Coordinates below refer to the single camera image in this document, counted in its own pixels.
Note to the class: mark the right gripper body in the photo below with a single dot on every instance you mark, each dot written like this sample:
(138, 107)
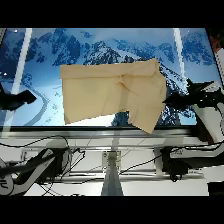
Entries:
(186, 98)

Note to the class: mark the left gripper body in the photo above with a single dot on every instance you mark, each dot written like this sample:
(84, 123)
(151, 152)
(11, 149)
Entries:
(15, 99)

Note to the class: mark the beige T-shirt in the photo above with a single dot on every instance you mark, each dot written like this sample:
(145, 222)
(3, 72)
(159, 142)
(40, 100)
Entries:
(100, 95)

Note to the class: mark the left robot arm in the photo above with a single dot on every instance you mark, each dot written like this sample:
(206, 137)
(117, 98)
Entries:
(31, 168)

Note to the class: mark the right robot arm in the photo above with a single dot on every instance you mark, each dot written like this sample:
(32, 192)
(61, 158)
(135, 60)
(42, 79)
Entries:
(210, 116)

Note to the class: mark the silver frame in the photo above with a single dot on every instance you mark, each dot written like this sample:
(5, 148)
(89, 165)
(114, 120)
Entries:
(111, 180)

